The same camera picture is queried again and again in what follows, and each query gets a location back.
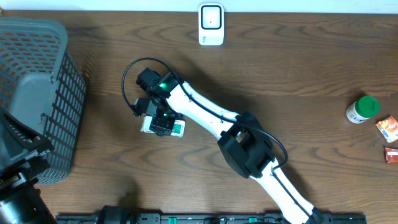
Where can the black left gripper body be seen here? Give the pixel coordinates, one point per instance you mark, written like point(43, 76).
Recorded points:
point(27, 167)

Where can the white barcode scanner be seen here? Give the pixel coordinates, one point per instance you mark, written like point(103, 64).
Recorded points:
point(211, 24)

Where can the white green medicine box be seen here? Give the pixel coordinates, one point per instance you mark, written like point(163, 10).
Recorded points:
point(177, 130)

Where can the green lid jar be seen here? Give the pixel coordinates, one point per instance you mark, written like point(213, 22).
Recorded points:
point(362, 109)

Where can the orange snack packet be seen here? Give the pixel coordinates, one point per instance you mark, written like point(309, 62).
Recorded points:
point(388, 128)

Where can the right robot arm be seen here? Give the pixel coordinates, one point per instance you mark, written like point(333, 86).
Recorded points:
point(245, 146)

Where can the grey plastic mesh basket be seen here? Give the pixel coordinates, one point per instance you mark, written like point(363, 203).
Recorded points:
point(42, 87)

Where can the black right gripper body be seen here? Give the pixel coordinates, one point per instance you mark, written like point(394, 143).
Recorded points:
point(160, 124)

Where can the red chocolate bar wrapper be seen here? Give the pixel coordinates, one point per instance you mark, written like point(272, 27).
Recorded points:
point(391, 155)

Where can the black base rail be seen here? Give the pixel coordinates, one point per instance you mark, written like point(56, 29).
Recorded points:
point(120, 215)

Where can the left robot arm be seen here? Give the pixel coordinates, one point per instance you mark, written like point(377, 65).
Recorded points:
point(21, 202)

